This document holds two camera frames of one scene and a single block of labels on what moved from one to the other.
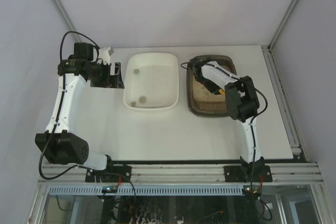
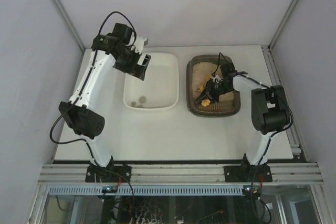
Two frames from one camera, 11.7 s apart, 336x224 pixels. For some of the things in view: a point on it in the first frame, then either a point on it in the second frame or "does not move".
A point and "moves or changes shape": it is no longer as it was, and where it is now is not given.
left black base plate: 115,173 does not move
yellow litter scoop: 222,93 moves or changes shape
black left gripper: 106,75 -> 135,66
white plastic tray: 151,81 does not move
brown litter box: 201,102 does not move
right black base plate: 243,173 does not move
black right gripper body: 198,70 -> 215,89
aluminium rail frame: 302,174 does not move
